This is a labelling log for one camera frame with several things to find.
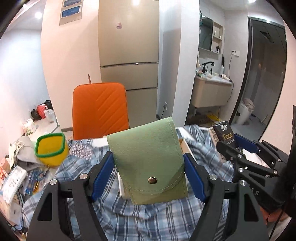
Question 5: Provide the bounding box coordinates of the black face tissue pack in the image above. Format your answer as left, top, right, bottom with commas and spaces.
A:
209, 121, 237, 150

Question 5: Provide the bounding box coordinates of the green leather pouch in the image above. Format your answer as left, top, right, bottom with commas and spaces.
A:
107, 117, 188, 205

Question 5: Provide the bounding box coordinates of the person right hand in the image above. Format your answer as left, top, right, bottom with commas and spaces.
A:
260, 207, 289, 224

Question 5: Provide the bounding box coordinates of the open cardboard box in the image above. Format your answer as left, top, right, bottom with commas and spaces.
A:
117, 139, 196, 200

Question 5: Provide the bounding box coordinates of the white power strip box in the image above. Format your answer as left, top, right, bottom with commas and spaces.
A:
1, 165, 28, 204

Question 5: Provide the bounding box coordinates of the blue plaid shirt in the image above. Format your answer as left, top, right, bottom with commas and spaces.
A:
21, 124, 239, 241

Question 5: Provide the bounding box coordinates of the bathroom vanity cabinet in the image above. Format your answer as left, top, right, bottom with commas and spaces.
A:
191, 76, 233, 108

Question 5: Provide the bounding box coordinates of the yellow green felt basket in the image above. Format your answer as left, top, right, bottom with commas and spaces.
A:
35, 133, 69, 167

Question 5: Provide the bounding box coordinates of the grey cloth pile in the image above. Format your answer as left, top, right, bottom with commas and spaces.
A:
9, 136, 44, 172

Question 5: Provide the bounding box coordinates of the patterned fabric piece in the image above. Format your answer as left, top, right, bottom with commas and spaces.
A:
69, 143, 94, 160

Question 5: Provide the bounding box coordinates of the white hair dryer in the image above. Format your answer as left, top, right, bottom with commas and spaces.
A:
220, 74, 232, 82

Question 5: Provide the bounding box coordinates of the black faucet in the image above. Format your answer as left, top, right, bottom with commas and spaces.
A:
202, 61, 215, 73

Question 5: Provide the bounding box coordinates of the white plastic bag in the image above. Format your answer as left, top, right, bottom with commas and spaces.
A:
44, 108, 56, 123

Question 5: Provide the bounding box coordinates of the red bag on floor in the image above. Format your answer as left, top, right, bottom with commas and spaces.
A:
36, 103, 48, 119

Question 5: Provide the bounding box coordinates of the bathroom mirror cabinet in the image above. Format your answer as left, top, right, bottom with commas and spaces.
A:
199, 15, 223, 54

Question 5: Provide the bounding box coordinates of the orange chair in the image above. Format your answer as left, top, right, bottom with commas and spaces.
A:
72, 82, 130, 140

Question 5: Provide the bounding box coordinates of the beige refrigerator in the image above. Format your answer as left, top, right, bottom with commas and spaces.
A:
98, 1, 159, 128

